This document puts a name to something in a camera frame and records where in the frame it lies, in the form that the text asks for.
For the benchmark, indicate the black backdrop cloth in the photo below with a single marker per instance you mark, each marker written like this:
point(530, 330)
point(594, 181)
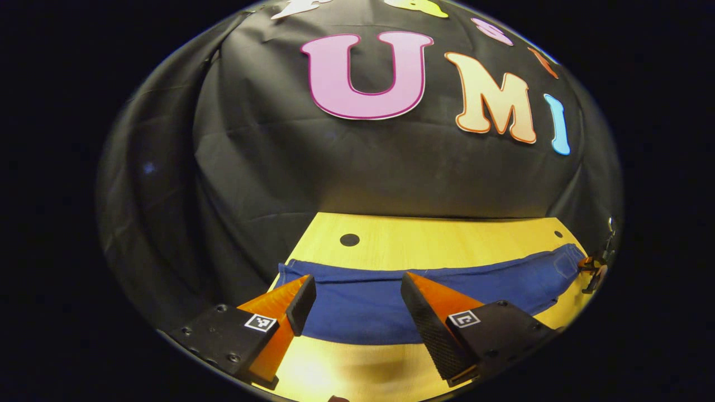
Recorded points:
point(268, 167)

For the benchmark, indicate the blue denim jeans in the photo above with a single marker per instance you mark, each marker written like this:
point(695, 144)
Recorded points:
point(363, 301)

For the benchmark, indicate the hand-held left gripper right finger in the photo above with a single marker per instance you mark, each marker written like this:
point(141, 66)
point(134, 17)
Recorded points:
point(424, 324)

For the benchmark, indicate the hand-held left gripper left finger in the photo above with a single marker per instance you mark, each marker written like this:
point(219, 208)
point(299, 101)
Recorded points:
point(304, 304)

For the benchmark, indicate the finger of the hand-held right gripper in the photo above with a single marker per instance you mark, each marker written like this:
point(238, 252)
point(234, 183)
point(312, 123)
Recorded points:
point(589, 264)

